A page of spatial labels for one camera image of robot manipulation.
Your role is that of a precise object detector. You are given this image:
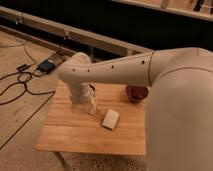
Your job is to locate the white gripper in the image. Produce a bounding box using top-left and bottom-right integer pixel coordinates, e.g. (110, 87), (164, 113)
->
(69, 83), (96, 108)

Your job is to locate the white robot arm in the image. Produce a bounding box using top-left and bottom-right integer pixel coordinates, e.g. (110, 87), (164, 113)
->
(58, 48), (213, 171)

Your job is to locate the white rectangular block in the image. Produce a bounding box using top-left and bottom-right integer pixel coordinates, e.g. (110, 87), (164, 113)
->
(102, 110), (120, 130)

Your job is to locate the wooden table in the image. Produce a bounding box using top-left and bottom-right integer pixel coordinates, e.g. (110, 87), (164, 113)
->
(37, 82), (146, 155)

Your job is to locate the black power adapter box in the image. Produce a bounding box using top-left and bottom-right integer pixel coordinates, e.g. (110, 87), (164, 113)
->
(37, 60), (55, 73)

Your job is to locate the dark red bowl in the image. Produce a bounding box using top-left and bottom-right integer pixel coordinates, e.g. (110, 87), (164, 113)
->
(125, 86), (149, 103)

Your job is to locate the small black plug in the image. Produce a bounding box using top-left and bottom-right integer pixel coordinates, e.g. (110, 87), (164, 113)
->
(17, 64), (28, 72)

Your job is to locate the black floor cable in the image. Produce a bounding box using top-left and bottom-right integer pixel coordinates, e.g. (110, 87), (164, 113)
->
(0, 42), (56, 106)

